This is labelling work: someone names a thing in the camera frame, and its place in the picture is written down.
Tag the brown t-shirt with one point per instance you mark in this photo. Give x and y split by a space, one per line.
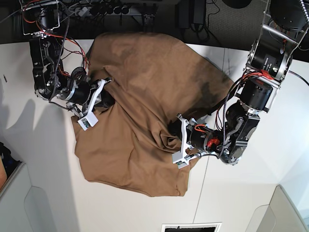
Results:
154 78

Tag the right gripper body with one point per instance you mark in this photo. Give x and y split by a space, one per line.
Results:
81 96

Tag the left grey chair back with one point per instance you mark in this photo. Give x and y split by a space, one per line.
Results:
24 207

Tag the white power strip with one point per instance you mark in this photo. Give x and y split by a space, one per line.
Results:
81 11

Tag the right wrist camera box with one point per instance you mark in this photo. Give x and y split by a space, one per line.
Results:
89 120

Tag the grey chair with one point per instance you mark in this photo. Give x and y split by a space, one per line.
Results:
24 207
280 215

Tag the black power adapter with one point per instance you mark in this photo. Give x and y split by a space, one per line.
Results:
190 12

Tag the right grey chair back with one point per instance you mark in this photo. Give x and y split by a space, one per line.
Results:
280 215

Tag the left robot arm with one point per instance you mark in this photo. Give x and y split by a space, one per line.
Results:
284 27

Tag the white framed floor vent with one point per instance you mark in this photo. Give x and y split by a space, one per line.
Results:
193 227

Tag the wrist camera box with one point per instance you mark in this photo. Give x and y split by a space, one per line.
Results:
179 159
89 120

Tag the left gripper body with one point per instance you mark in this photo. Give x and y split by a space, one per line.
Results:
199 136

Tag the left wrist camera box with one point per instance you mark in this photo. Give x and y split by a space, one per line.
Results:
179 159

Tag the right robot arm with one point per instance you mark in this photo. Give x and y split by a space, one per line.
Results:
40 19

